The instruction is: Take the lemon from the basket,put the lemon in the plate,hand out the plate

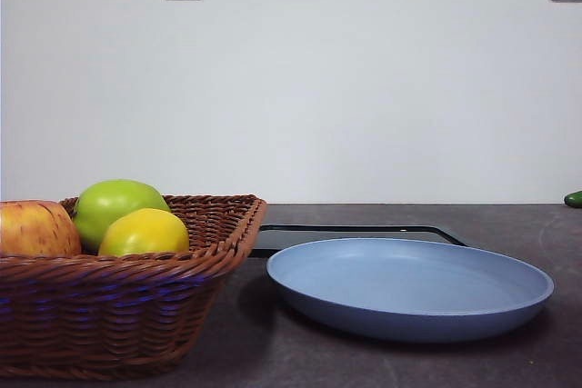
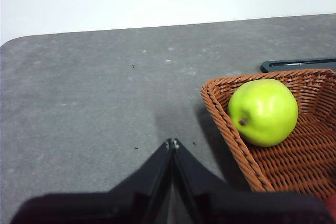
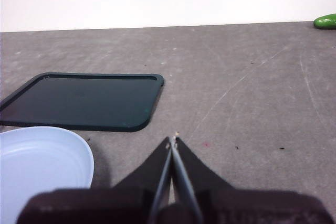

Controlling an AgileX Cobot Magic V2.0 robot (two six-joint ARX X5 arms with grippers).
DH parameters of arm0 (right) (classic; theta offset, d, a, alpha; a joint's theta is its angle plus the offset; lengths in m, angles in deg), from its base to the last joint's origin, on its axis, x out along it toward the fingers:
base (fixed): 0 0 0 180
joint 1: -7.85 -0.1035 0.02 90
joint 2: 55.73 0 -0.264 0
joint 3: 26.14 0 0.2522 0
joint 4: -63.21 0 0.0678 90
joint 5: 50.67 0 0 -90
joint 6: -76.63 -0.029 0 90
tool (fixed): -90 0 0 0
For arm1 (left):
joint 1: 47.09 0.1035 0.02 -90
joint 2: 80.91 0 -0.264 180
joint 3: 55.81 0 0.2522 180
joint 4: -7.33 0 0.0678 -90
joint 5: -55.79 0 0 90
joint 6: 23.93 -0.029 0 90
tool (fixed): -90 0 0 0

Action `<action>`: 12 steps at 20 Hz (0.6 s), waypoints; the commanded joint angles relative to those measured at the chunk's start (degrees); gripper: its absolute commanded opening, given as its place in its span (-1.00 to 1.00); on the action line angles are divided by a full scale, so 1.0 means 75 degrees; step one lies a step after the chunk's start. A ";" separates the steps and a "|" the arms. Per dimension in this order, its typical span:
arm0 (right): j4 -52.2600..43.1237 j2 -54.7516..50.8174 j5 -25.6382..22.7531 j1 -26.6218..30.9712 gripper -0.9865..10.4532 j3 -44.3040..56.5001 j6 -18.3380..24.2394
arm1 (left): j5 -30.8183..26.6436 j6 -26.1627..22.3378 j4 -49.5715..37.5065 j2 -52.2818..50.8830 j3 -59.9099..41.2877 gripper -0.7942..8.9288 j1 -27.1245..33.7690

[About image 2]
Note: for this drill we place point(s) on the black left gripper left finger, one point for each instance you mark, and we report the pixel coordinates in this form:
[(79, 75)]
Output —
[(126, 203)]

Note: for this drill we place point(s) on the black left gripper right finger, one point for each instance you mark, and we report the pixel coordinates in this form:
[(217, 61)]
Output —
[(225, 205)]

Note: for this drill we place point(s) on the brown wicker basket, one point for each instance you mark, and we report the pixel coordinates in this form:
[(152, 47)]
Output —
[(294, 166)]

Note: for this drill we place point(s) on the green apple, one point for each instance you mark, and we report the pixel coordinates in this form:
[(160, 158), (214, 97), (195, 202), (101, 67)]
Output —
[(265, 111)]

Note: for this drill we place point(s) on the red yellow apple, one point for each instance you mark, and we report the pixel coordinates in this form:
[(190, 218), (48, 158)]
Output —
[(333, 205)]

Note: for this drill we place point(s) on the black flat tray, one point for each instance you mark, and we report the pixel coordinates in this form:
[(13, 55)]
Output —
[(265, 66)]

